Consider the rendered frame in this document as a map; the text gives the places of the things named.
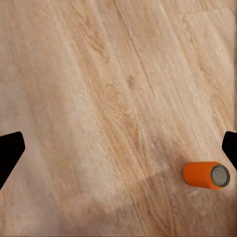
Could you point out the can of soda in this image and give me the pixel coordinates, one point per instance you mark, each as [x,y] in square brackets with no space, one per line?
[211,174]

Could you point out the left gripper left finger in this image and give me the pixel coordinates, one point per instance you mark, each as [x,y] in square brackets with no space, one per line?
[12,147]

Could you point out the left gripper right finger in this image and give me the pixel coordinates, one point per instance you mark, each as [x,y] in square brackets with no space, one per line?
[229,146]

